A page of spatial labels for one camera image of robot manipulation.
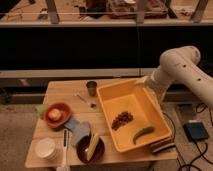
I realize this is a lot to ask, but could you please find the yellow apple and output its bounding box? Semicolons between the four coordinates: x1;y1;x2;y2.
48;109;62;121

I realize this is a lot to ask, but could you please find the small metal spoon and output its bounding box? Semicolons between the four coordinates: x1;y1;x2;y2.
75;93;96;108

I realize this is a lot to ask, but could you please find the dark grape bunch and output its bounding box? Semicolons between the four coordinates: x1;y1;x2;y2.
111;111;133;130

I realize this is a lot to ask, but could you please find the dark metal cup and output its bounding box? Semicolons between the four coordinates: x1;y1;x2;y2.
86;81;97;97

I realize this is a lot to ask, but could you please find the red bowl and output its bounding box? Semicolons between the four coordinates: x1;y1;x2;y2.
44;103;72;129

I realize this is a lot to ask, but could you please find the green sponge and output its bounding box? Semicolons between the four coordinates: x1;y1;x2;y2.
35;104;48;119

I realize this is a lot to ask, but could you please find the white handled knife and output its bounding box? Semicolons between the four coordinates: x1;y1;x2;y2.
56;129;70;171

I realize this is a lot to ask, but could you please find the blue grey cloth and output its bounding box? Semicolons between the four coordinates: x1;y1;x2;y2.
64;119;91;147

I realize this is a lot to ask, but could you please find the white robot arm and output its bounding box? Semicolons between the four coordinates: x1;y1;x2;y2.
135;46;213;109

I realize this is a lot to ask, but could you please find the yellow corn cob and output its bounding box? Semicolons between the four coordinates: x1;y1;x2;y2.
86;134;99;160

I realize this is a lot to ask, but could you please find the yellow plastic bin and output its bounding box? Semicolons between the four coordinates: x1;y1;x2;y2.
97;79;172;152

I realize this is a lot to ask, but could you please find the dark brown bowl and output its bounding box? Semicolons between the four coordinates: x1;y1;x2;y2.
76;135;105;164

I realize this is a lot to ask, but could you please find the black foot pedal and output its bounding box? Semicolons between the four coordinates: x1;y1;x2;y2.
183;122;209;142

